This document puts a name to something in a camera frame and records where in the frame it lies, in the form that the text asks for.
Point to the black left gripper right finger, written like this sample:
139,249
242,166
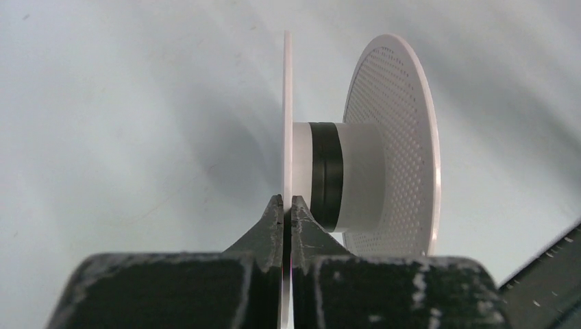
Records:
333,288

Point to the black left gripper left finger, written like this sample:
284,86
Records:
237,288

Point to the white plastic cable spool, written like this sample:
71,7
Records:
374,177

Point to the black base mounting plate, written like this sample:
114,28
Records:
546,292

